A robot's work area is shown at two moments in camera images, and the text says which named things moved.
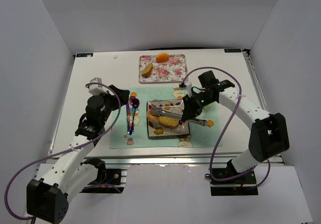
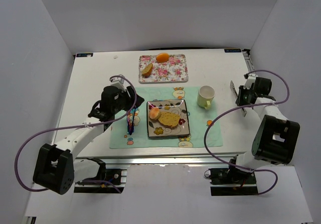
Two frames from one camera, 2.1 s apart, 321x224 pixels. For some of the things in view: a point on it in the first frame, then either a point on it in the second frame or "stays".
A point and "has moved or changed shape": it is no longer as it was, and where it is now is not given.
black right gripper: x=190 y=106 → x=239 y=99
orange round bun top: x=162 y=57 stays
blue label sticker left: x=86 y=54 stays
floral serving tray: x=172 y=71 stays
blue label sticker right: x=232 y=50 stays
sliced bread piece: x=169 y=121 has moved or changed shape
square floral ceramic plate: x=173 y=106 stays
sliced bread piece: x=147 y=71 stays
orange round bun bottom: x=151 y=118 has moved or changed shape
